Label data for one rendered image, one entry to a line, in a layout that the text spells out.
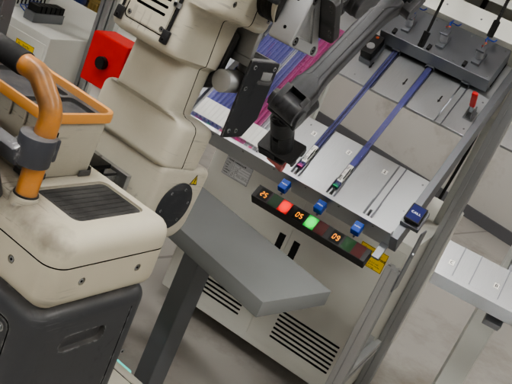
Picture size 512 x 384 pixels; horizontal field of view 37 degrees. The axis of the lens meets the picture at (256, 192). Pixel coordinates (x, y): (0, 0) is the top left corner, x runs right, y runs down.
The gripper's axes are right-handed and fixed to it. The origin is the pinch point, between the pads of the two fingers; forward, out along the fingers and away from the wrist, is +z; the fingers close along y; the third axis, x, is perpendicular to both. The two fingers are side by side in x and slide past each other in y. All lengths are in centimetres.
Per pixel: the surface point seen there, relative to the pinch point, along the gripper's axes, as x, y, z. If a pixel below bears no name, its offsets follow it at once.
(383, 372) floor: -15, -37, 114
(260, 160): -3.5, 9.2, 8.0
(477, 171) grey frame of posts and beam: -52, -35, 31
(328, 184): -8.3, -8.9, 9.1
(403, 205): -13.8, -28.0, 8.9
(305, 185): -3.5, -5.0, 7.5
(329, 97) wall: -253, 129, 296
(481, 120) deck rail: -48, -32, 7
